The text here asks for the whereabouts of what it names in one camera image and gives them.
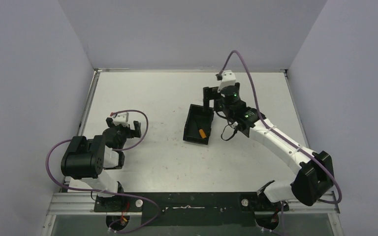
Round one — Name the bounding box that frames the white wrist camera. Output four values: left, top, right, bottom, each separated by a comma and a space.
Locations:
110, 112, 129, 127
216, 70, 236, 93

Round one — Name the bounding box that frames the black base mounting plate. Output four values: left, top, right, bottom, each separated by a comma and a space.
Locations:
94, 192, 289, 231

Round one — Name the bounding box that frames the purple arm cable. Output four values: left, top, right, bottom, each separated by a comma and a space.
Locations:
220, 50, 343, 236
45, 109, 161, 235

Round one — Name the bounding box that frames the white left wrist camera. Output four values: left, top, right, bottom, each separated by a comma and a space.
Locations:
110, 112, 129, 127

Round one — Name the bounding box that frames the black plastic bin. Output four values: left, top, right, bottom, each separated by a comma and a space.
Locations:
183, 104, 214, 145

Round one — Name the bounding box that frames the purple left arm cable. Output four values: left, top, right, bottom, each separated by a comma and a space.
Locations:
45, 109, 161, 235

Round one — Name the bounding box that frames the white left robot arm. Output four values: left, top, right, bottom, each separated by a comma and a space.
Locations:
61, 87, 221, 212

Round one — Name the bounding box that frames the orange handled screwdriver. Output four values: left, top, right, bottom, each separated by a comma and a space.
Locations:
194, 119, 207, 139

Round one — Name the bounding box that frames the aluminium front frame rail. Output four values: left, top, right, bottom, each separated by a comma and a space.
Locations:
47, 192, 340, 215

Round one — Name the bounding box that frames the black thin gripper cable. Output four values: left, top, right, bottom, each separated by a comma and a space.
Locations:
216, 111, 242, 142

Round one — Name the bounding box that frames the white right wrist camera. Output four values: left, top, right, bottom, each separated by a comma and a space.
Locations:
216, 70, 236, 93

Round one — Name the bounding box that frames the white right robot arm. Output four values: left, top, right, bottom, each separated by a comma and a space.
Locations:
214, 82, 334, 211

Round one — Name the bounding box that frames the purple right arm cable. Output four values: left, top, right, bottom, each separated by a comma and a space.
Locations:
220, 50, 343, 236

